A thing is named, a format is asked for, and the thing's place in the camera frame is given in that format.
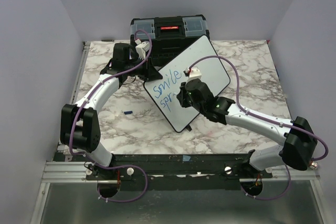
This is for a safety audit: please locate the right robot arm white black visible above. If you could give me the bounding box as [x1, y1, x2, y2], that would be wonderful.
[177, 79, 317, 178]

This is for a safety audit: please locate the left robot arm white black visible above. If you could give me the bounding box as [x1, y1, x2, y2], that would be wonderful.
[60, 39, 162, 179]

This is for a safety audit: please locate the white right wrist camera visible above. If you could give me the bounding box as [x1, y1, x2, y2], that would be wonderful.
[184, 66, 202, 83]

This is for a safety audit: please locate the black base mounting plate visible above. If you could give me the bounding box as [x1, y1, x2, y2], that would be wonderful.
[86, 154, 272, 191]

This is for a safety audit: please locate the aluminium frame rail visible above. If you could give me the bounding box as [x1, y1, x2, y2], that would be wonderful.
[30, 41, 91, 223]

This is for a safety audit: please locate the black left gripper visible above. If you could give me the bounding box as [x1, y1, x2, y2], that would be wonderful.
[125, 55, 163, 81]

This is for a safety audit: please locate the black plastic toolbox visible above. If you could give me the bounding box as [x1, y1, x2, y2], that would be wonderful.
[130, 15, 210, 67]

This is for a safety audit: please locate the white whiteboard with black rim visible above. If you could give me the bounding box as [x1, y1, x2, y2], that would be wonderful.
[144, 35, 230, 132]

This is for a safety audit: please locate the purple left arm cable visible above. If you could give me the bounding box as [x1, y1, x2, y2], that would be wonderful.
[68, 30, 153, 204]

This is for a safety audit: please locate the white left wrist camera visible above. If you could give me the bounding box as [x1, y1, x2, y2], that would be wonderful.
[135, 39, 150, 60]

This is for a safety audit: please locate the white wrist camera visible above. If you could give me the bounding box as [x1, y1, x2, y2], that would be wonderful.
[184, 66, 202, 83]
[135, 39, 150, 60]

